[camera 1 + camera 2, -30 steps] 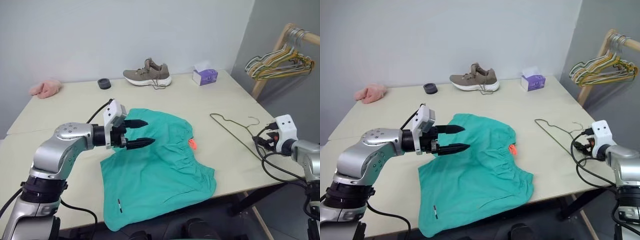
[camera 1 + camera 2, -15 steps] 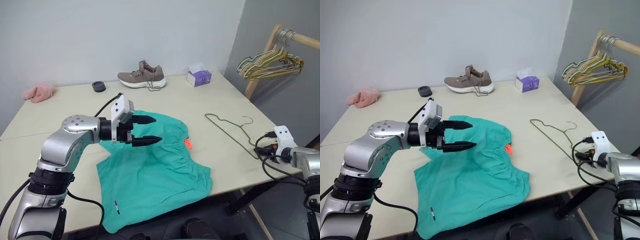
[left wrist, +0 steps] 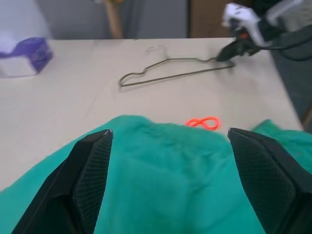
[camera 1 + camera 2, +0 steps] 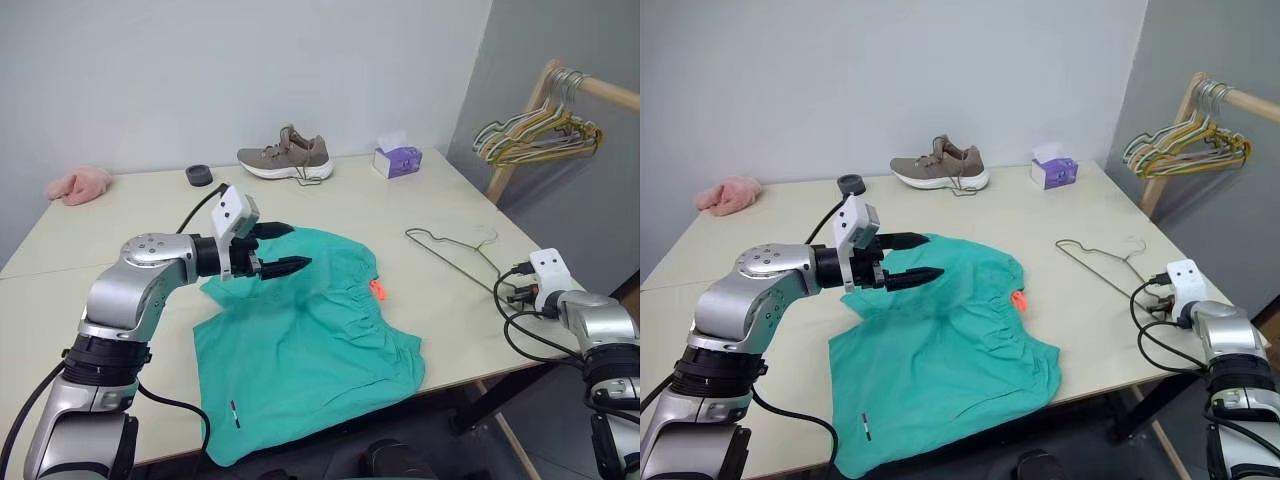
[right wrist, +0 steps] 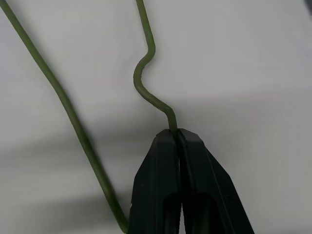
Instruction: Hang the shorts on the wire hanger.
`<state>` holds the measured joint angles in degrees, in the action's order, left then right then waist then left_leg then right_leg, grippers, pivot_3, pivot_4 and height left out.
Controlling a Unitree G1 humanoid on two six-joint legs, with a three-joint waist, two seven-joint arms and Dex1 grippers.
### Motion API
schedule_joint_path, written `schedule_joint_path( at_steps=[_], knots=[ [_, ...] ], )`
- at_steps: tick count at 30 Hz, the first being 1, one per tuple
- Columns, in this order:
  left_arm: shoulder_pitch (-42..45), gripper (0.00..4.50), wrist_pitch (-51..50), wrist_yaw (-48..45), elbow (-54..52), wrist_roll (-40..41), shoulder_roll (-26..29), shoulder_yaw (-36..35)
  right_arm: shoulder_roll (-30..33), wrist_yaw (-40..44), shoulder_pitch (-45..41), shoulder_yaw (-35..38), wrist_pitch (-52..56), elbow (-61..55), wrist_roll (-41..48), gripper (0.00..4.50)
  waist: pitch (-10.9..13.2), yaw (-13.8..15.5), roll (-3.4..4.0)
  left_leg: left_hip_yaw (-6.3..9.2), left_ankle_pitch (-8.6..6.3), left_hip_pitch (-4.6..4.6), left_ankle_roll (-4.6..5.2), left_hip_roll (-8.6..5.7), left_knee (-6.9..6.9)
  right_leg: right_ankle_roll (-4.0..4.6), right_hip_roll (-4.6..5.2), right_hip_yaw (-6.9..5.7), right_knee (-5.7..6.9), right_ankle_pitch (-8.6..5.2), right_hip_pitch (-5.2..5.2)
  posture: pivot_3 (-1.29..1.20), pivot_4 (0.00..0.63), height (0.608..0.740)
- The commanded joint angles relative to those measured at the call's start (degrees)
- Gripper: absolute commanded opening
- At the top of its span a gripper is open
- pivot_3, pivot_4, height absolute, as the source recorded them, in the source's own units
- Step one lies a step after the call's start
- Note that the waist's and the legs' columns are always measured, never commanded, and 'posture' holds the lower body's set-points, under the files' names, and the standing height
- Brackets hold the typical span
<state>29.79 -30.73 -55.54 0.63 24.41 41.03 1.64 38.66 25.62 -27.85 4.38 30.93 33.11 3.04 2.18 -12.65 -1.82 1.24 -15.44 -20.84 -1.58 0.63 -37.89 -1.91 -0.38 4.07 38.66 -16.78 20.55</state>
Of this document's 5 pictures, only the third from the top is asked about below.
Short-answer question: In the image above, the olive wire hanger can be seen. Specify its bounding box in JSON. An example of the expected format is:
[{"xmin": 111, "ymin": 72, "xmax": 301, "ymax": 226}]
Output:
[{"xmin": 118, "ymin": 45, "xmax": 236, "ymax": 88}]

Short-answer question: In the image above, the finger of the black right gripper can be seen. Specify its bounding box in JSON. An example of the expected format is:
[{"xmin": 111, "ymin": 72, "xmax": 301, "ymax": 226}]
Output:
[
  {"xmin": 218, "ymin": 48, "xmax": 244, "ymax": 61},
  {"xmin": 216, "ymin": 39, "xmax": 241, "ymax": 60}
]

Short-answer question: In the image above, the orange cord loop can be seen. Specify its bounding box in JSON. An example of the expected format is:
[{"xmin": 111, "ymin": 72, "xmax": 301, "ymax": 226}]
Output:
[{"xmin": 185, "ymin": 116, "xmax": 223, "ymax": 131}]

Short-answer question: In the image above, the wooden clothes rack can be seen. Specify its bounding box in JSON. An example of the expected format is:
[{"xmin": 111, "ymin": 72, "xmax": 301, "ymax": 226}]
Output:
[{"xmin": 104, "ymin": 0, "xmax": 123, "ymax": 39}]

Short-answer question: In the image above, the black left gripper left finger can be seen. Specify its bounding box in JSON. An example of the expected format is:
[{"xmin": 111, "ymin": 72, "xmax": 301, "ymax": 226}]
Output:
[{"xmin": 11, "ymin": 129, "xmax": 114, "ymax": 234}]

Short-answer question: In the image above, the green cloth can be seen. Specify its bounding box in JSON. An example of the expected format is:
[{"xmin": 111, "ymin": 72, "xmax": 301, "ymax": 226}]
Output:
[{"xmin": 0, "ymin": 114, "xmax": 312, "ymax": 234}]

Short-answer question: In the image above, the purple tissue box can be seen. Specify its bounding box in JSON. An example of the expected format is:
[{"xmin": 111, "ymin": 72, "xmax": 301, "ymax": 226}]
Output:
[{"xmin": 0, "ymin": 31, "xmax": 54, "ymax": 78}]

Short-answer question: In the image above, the brown wooden board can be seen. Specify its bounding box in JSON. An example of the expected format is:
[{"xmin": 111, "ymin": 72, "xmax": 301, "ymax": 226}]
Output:
[{"xmin": 190, "ymin": 0, "xmax": 236, "ymax": 39}]

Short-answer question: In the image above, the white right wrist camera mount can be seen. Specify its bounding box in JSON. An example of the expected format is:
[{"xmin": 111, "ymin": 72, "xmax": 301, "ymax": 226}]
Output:
[{"xmin": 222, "ymin": 3, "xmax": 265, "ymax": 46}]

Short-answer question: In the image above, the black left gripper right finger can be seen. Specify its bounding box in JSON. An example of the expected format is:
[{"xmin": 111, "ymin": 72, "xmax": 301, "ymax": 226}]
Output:
[{"xmin": 227, "ymin": 127, "xmax": 312, "ymax": 234}]

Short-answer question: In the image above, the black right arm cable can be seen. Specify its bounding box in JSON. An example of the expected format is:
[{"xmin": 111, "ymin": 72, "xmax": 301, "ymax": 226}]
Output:
[{"xmin": 258, "ymin": 24, "xmax": 312, "ymax": 61}]

